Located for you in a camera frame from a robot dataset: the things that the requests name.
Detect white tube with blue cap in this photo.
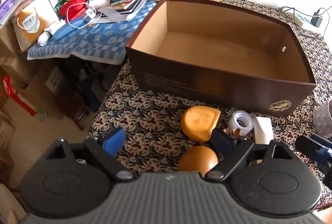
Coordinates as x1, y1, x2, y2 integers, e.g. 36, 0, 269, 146
253, 116, 275, 145

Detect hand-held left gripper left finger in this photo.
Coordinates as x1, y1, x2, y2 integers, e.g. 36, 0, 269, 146
50, 127, 137, 183

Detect orange tape measure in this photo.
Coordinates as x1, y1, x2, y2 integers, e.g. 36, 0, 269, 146
180, 106, 221, 143

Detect purple packet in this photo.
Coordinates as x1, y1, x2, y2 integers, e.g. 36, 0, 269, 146
0, 0, 18, 20

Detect brown cardboard box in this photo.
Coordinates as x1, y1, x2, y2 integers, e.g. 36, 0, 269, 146
125, 0, 317, 118

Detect blue checkered cloth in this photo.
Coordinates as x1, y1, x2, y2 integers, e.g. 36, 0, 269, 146
27, 0, 159, 65

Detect dark notebooks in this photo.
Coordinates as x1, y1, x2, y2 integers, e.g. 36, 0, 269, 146
114, 0, 147, 15

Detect loose white papers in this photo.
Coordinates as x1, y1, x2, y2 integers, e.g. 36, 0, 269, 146
100, 0, 153, 22

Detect clear tape roll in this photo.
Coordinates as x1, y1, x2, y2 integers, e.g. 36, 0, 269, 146
228, 110, 254, 136

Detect blue pencil case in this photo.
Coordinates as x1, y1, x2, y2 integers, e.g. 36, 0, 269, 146
52, 17, 90, 40

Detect white rolled sock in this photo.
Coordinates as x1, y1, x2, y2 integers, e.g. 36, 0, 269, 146
37, 30, 54, 46

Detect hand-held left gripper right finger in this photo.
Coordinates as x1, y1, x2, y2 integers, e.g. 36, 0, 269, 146
205, 128, 295, 183

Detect black power adapter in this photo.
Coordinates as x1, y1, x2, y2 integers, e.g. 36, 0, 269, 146
311, 12, 323, 27

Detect labelled cardboard box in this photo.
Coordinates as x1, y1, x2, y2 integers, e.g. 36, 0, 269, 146
24, 58, 86, 121

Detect brown pine cone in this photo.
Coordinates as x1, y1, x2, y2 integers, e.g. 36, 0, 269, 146
223, 127, 242, 139

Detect white power strip with charger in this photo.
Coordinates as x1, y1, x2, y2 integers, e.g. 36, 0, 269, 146
288, 7, 326, 40

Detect white patterned cup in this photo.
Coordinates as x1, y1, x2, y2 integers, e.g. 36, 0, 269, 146
312, 99, 332, 139

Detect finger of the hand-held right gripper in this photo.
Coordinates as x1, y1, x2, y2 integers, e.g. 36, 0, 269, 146
295, 134, 332, 187

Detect brown gourd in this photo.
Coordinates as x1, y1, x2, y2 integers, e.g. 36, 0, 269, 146
178, 145, 219, 178

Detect orange and white paper bag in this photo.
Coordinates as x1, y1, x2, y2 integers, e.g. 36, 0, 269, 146
12, 0, 60, 52

